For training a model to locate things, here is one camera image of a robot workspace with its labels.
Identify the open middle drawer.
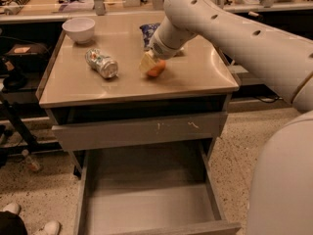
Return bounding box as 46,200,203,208
73,141,241,235

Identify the orange fruit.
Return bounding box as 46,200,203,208
147,61,166,77

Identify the grey drawer cabinet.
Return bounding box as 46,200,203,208
35,11,242,179

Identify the white stick with black tip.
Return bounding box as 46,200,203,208
248,11,263,21

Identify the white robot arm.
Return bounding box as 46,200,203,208
140,0,313,235

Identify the crushed soda can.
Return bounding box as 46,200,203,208
85,48,118,79

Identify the white bowl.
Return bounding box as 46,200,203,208
62,18,95,44

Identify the plastic bottle on floor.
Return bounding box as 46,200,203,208
22,149,41,172

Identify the black bag on shelf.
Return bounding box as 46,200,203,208
4,43,50,66

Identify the white shoe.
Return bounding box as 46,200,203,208
32,220,61,235
3,203,21,215

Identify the white shoe right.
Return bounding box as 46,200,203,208
32,220,61,235

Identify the black stand leg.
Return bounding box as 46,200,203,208
0,95,61,153

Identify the closed top drawer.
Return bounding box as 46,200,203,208
52,112,227,152

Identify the blue chip bag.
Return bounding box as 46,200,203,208
140,23,160,50

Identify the white shoe left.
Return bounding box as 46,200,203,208
3,203,21,215

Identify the black cable on floor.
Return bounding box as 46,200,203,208
253,95,282,104

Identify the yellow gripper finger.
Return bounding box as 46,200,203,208
139,51,158,73

